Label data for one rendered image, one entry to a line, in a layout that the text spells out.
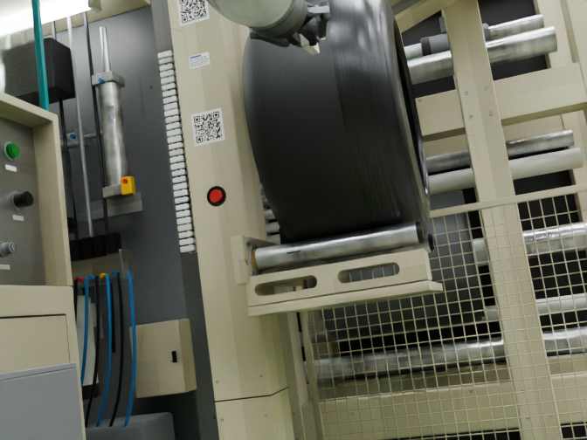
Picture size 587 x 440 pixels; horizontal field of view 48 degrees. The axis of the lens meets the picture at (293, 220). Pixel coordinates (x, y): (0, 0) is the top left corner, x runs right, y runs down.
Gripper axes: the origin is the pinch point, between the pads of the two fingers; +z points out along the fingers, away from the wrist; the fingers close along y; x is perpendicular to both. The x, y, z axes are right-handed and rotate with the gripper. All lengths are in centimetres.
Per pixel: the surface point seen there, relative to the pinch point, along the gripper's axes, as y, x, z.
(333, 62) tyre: -1.6, 1.7, 10.8
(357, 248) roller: 1.3, 36.2, 19.3
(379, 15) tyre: -10.5, -7.2, 19.0
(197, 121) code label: 34.7, 2.7, 30.9
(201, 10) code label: 31, -23, 34
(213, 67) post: 29.4, -9.0, 32.5
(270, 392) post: 25, 63, 23
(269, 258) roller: 19.3, 35.5, 18.9
